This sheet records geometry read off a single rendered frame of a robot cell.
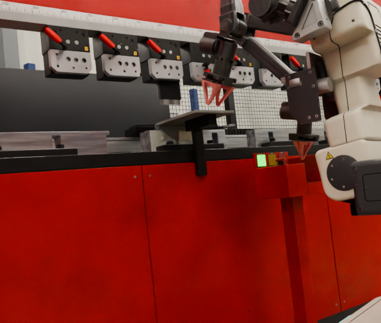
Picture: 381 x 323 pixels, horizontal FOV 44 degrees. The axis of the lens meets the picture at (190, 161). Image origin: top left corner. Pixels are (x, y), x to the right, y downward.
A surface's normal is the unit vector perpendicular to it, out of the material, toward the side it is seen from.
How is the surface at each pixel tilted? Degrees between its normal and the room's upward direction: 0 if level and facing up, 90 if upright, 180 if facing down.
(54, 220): 90
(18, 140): 90
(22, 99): 90
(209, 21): 90
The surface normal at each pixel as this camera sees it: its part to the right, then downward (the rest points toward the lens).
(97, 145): 0.58, -0.11
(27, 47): 0.86, -0.12
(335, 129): -0.64, 0.02
